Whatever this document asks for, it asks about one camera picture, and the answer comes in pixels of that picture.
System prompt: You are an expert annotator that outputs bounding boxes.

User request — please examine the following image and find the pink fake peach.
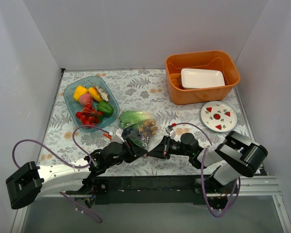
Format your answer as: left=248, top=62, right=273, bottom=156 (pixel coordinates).
left=79, top=93, right=93, bottom=106

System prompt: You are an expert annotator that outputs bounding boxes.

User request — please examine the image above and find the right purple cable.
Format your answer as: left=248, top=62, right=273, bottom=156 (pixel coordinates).
left=173, top=122, right=242, bottom=218

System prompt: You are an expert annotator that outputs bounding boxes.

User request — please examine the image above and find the green fake bell pepper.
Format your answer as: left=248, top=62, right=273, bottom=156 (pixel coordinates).
left=97, top=100, right=114, bottom=117

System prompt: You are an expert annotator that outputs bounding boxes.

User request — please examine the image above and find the yellow orange fake fruit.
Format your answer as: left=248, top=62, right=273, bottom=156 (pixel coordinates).
left=88, top=87, right=103, bottom=102

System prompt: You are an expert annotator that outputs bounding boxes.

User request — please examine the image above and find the white rectangular plate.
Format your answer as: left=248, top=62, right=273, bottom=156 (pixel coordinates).
left=180, top=68, right=225, bottom=89

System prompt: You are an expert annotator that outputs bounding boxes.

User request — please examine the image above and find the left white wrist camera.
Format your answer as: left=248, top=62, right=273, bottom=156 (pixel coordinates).
left=112, top=128, right=125, bottom=144

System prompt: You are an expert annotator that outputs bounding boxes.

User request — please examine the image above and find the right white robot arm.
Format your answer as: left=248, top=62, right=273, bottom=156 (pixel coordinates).
left=148, top=131, right=268, bottom=193

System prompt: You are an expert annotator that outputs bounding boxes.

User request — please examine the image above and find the floral patterned table mat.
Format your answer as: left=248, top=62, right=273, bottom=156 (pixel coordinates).
left=36, top=68, right=260, bottom=177

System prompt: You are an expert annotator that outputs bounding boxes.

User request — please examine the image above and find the yellow fake pepper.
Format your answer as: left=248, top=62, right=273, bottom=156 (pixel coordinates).
left=73, top=85, right=88, bottom=102

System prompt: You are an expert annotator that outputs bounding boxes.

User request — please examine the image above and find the orange plastic basket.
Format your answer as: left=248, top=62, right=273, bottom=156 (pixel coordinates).
left=165, top=50, right=240, bottom=105

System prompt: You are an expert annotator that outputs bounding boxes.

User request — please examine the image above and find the grey fake oyster shell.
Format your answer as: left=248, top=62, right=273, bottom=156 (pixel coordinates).
left=94, top=85, right=110, bottom=102

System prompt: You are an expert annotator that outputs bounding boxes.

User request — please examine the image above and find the dark fake blueberries bunch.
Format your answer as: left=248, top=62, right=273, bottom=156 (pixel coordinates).
left=122, top=125, right=137, bottom=138

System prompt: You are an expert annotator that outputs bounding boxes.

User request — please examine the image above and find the brown fake nuts cluster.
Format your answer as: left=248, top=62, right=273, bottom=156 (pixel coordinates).
left=138, top=119, right=158, bottom=137

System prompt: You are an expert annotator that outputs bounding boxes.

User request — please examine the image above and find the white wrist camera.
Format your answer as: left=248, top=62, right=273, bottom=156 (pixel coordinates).
left=165, top=123, right=177, bottom=139
left=112, top=128, right=125, bottom=144

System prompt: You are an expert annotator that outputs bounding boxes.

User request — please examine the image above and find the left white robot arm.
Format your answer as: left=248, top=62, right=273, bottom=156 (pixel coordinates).
left=5, top=138, right=147, bottom=210

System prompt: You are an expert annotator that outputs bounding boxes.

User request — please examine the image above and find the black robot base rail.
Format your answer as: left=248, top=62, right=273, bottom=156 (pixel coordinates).
left=66, top=175, right=240, bottom=209

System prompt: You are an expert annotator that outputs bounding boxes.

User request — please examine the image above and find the red fake cherries bunch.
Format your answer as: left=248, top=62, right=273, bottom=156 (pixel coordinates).
left=75, top=103, right=104, bottom=126

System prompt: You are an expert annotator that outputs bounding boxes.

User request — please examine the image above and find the clear zip top bag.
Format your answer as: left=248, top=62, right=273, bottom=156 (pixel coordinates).
left=103, top=110, right=160, bottom=150

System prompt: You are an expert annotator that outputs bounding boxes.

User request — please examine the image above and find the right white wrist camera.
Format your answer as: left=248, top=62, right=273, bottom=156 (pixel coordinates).
left=165, top=123, right=177, bottom=139

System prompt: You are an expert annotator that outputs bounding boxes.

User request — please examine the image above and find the green fake lettuce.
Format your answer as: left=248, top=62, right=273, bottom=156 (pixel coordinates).
left=119, top=110, right=152, bottom=128

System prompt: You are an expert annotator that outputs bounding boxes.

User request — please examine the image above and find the blue transparent tray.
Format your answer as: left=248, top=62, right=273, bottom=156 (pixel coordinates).
left=63, top=76, right=120, bottom=133

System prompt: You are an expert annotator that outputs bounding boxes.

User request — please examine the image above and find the round strawberry pattern plate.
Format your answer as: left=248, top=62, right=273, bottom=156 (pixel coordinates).
left=200, top=101, right=238, bottom=133

